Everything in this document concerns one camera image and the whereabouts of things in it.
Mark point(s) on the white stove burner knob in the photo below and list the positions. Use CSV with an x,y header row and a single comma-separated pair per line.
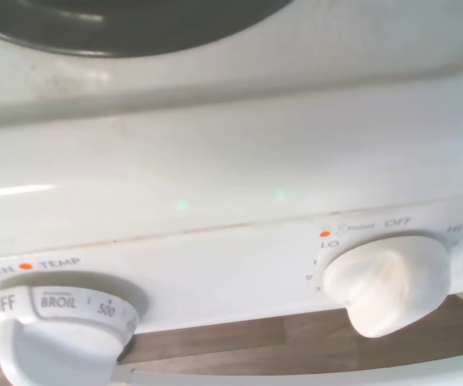
x,y
388,285

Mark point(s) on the white electric stove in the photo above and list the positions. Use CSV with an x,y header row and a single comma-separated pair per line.
x,y
215,161

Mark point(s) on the black coil burner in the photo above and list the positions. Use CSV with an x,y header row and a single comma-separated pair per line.
x,y
115,28

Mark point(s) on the white oven temperature knob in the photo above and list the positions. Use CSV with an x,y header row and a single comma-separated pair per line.
x,y
54,346

